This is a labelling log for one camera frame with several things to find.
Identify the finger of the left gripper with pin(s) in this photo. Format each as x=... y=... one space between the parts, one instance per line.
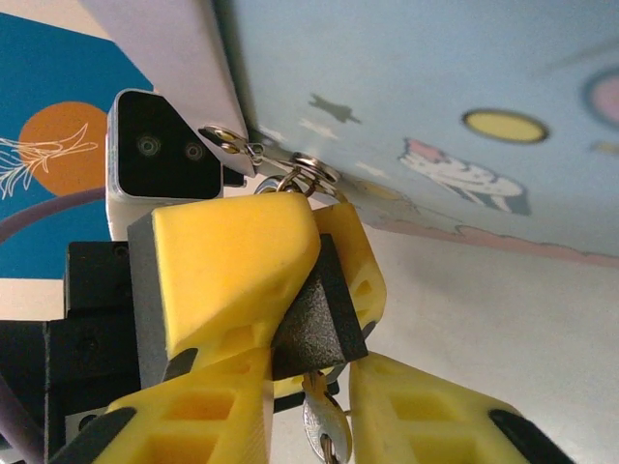
x=353 y=251
x=227 y=270

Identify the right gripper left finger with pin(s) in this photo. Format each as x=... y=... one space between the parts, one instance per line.
x=193 y=415

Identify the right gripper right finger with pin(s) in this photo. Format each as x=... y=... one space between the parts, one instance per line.
x=425 y=415

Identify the black padlock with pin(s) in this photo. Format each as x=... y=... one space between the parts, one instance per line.
x=319 y=328

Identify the small metal key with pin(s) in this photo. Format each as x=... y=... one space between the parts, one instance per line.
x=323 y=420

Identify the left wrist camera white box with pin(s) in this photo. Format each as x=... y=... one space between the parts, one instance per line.
x=159 y=145

